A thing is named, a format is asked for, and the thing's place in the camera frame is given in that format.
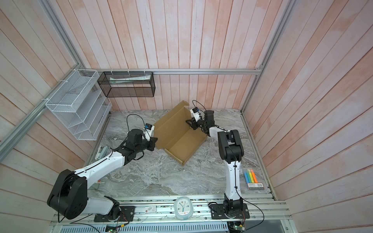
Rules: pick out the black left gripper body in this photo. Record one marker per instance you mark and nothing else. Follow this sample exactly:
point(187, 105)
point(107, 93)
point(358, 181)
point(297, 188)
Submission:
point(145, 144)

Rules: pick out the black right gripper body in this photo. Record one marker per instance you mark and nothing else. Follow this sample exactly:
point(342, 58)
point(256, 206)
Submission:
point(197, 124)

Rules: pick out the brown cardboard box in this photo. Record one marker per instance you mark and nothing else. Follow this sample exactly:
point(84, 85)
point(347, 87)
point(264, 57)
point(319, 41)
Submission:
point(175, 136)

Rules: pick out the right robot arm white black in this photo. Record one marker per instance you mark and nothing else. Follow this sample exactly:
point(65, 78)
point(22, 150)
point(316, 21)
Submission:
point(231, 152)

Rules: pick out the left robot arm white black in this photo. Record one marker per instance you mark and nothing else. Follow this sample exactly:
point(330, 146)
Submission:
point(69, 194)

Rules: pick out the white small stapler device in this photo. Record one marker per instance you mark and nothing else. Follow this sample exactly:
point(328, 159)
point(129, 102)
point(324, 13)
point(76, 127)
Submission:
point(101, 153)

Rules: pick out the small white label tag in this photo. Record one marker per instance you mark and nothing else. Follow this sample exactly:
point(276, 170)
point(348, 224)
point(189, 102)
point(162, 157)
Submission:
point(150, 209)

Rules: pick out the white paper in basket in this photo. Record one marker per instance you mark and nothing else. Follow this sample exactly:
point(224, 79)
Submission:
point(131, 80)

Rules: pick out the white round clock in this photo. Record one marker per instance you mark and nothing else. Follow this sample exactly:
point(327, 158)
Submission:
point(183, 208)

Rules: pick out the coloured marker pen pack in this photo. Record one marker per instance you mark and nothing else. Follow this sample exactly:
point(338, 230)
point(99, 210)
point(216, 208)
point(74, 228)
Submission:
point(252, 180)

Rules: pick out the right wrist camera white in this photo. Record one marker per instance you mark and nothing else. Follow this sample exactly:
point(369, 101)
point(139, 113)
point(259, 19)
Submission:
point(195, 113)

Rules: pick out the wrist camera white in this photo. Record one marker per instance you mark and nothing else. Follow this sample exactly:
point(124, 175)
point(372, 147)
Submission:
point(195, 113)
point(148, 131)

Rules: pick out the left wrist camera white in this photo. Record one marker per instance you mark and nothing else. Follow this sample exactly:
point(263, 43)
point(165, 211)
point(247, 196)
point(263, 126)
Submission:
point(148, 131)

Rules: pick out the black wire mesh basket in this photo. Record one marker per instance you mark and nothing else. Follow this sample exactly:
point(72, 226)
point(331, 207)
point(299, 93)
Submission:
point(126, 90)

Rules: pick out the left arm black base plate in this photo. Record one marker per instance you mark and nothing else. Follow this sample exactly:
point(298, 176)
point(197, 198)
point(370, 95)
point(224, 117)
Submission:
point(121, 213)

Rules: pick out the white wire mesh shelf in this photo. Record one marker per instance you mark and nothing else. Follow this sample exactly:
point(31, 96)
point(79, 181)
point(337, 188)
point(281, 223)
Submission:
point(80, 108)

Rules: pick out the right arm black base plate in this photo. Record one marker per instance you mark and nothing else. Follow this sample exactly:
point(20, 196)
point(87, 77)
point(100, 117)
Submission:
point(218, 211)

